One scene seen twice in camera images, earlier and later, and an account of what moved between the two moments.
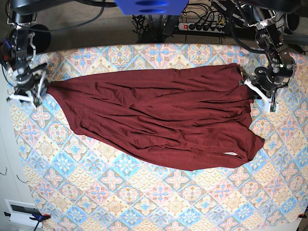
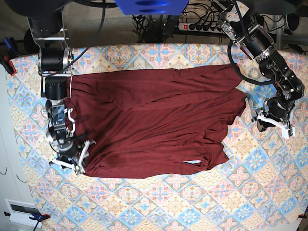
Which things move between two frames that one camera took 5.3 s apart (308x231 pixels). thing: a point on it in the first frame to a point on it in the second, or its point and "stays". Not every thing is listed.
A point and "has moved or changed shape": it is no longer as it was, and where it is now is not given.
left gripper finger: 39,67 to 84,135
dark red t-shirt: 188,119 has moved or changed shape
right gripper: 268,81 to 274,107
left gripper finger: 43,90 to 83,155
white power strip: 202,27 stays
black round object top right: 292,21 stays
